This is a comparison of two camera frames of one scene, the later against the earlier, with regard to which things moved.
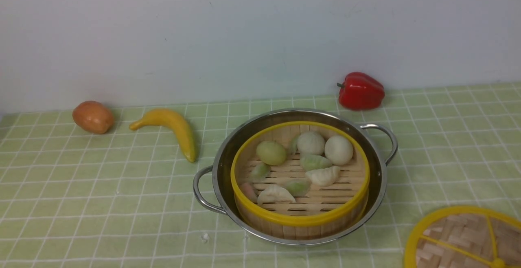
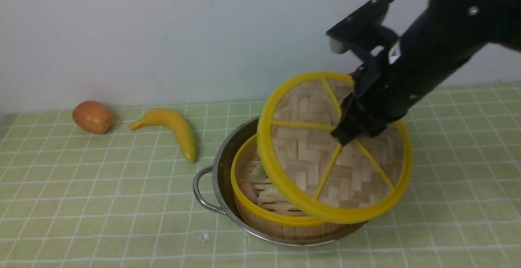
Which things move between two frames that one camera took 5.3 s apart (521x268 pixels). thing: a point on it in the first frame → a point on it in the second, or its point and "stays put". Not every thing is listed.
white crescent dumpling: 272,194 stays put
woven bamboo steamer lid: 464,236 → 315,175
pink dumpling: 248,192 stays put
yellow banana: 173,121 stays put
